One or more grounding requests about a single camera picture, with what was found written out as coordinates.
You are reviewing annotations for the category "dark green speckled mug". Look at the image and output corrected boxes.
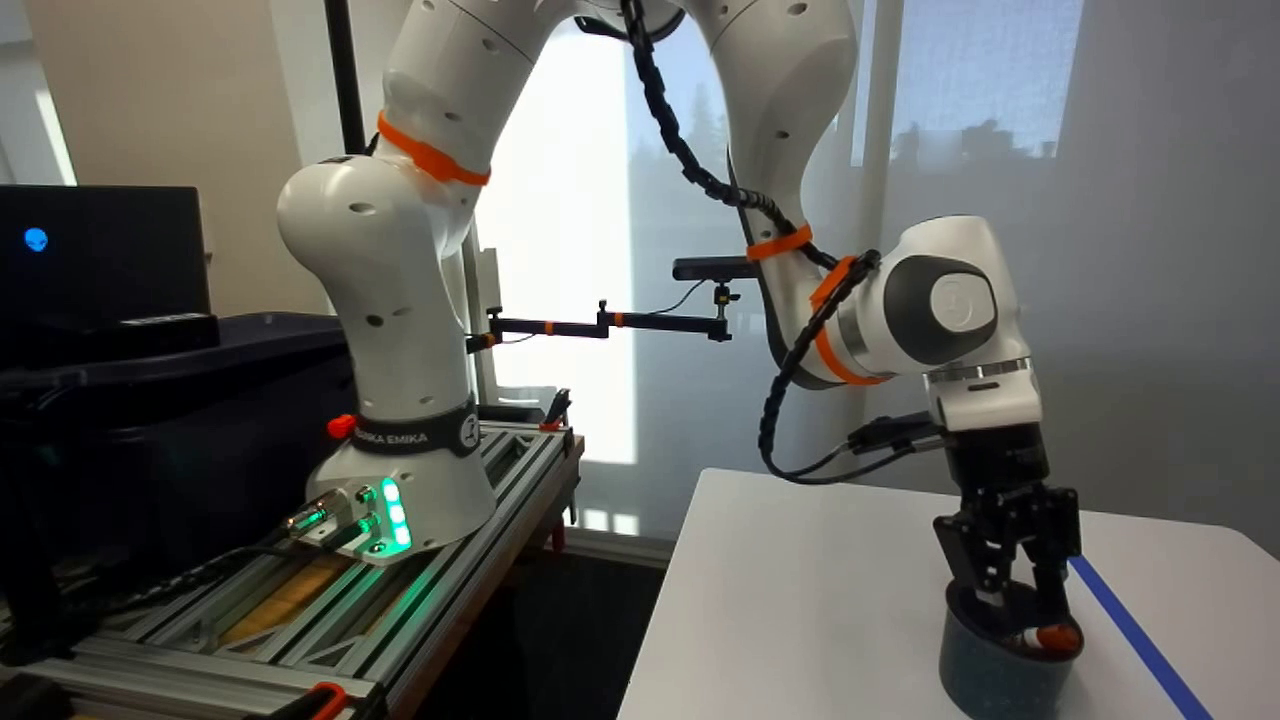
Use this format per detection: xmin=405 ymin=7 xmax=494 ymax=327
xmin=940 ymin=583 xmax=1083 ymax=720

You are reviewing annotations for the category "blue tape line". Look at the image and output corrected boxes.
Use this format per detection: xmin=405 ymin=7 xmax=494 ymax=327
xmin=1070 ymin=554 xmax=1211 ymax=720

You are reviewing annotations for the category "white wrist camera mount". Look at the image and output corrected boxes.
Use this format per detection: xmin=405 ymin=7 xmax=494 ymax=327
xmin=930 ymin=357 xmax=1044 ymax=431

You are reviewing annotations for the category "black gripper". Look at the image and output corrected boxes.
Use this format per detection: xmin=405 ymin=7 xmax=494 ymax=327
xmin=934 ymin=422 xmax=1082 ymax=622

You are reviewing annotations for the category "black computer monitor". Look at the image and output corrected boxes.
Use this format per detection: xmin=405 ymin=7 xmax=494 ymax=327
xmin=0 ymin=185 xmax=217 ymax=364

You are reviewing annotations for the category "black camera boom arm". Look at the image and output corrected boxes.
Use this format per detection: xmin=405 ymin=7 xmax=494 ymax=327
xmin=465 ymin=255 xmax=760 ymax=351

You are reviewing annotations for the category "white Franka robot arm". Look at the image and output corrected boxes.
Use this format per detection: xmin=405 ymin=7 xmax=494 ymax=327
xmin=275 ymin=0 xmax=1082 ymax=638

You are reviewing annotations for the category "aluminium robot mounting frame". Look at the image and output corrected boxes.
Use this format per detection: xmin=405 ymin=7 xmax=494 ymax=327
xmin=22 ymin=393 xmax=584 ymax=720

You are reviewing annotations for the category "black corrugated cable conduit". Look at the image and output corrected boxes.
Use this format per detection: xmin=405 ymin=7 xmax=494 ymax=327
xmin=614 ymin=0 xmax=935 ymax=487

